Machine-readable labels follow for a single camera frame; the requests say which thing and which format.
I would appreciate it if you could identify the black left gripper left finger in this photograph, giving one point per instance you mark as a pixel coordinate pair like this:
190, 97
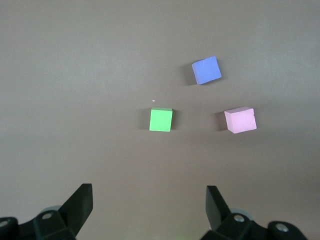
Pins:
77, 207

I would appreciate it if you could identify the pink foam block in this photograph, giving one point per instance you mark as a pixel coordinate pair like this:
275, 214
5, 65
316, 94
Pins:
241, 121

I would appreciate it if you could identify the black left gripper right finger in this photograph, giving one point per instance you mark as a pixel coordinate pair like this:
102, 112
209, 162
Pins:
216, 210

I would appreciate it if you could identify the purple foam block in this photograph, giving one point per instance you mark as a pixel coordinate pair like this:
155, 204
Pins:
207, 70

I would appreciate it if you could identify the green foam block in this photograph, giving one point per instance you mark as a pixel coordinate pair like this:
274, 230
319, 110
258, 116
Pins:
160, 120

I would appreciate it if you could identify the brown table cover mat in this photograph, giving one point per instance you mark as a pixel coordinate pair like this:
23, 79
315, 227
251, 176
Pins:
75, 75

